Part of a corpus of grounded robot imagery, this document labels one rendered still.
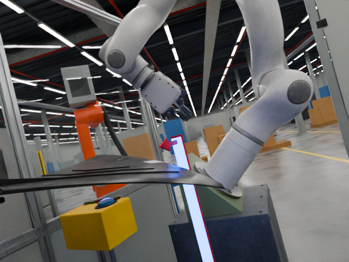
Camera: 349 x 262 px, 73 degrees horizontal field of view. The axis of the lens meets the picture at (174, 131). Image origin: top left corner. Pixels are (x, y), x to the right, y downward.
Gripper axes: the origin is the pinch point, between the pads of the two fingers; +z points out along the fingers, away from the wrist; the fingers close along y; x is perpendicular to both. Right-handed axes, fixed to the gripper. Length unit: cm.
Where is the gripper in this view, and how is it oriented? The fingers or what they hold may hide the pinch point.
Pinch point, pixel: (184, 113)
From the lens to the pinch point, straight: 76.4
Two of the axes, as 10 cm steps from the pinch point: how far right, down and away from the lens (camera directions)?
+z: 7.5, 6.4, 1.6
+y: -6.5, 7.0, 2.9
